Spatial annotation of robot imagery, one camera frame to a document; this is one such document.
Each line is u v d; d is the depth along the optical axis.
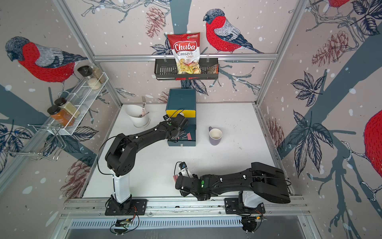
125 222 0.70
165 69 0.95
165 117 0.85
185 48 0.81
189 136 1.00
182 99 0.94
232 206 0.73
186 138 1.00
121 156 0.50
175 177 0.84
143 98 1.04
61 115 0.63
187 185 0.58
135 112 1.03
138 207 0.73
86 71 0.78
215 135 0.95
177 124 0.74
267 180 0.47
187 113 0.89
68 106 0.67
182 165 0.71
